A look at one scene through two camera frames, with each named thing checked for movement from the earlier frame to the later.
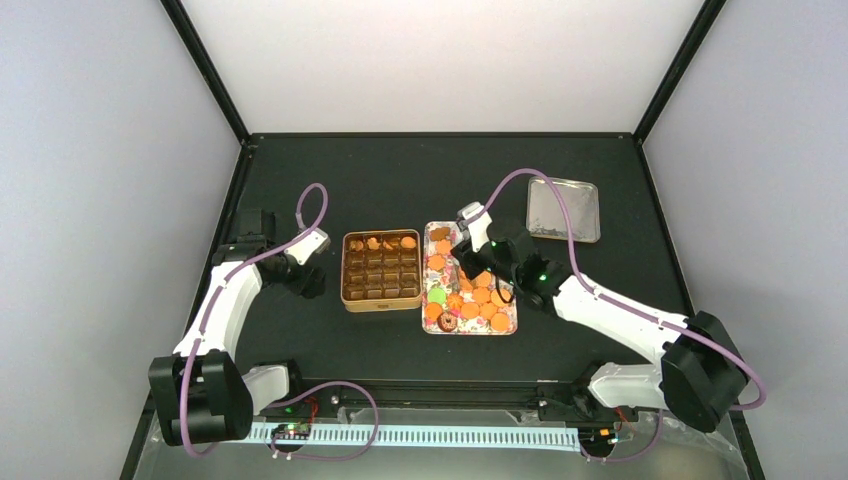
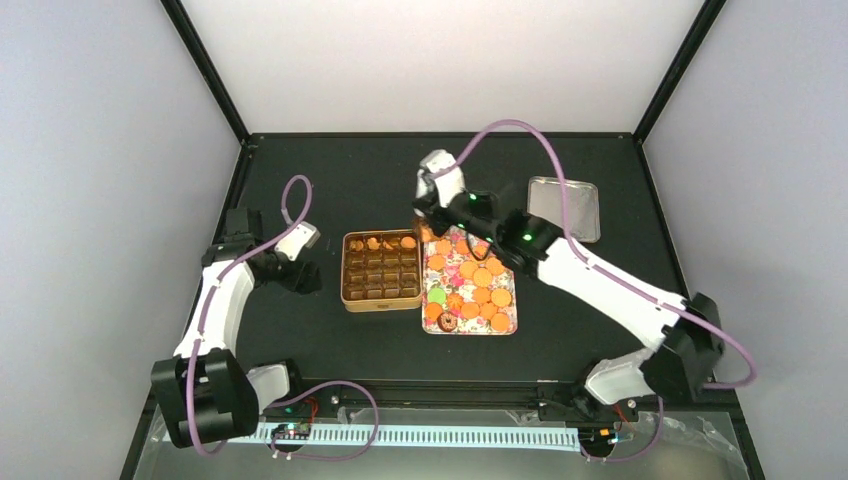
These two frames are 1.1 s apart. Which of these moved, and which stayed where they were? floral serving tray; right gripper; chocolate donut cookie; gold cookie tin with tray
Moved: right gripper
Stayed: chocolate donut cookie; floral serving tray; gold cookie tin with tray
